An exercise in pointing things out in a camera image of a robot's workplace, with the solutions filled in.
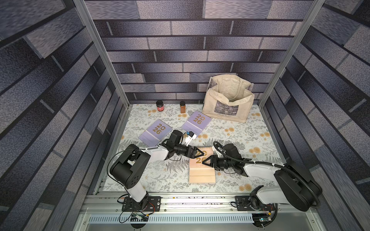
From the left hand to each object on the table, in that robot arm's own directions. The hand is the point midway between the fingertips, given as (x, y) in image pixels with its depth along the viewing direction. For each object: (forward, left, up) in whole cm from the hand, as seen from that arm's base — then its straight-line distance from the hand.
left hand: (199, 153), depth 83 cm
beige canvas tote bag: (+50, -26, +1) cm, 56 cm away
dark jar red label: (+42, +30, -3) cm, 52 cm away
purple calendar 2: (+28, 0, -7) cm, 29 cm away
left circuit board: (-30, +31, -10) cm, 45 cm away
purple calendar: (+18, +30, -8) cm, 36 cm away
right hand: (-4, -3, -5) cm, 7 cm away
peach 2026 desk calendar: (-9, -1, -8) cm, 12 cm away
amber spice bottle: (+40, +11, -2) cm, 41 cm away
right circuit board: (-31, -30, -9) cm, 44 cm away
